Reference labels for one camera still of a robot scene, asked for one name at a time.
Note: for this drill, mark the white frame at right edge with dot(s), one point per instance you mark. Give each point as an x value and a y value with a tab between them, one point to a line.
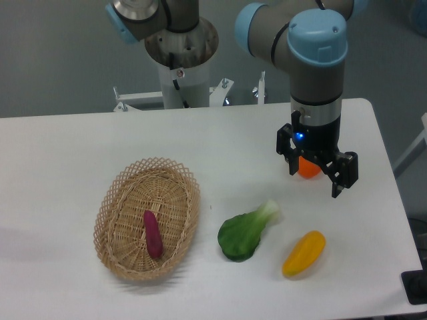
412	152

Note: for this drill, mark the black device at table edge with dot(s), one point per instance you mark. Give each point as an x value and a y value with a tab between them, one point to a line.
414	283

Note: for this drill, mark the white metal base frame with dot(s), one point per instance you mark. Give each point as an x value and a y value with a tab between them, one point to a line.
176	98

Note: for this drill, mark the orange round fruit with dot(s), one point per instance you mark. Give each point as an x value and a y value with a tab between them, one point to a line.
307	169

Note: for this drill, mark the green bok choy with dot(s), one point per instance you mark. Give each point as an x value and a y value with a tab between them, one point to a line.
239	236

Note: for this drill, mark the oval woven wicker basket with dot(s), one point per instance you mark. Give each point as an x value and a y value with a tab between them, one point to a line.
170	191

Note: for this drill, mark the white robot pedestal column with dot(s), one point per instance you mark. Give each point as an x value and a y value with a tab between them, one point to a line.
184	57

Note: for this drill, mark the yellow orange mango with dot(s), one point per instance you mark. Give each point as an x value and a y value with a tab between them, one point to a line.
306	251

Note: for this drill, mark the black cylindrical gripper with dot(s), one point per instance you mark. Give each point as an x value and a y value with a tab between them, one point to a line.
319	143

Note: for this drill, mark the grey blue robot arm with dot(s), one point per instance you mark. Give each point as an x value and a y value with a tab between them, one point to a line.
305	39

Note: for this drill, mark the purple sweet potato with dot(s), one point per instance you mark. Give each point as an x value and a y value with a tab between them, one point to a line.
152	235

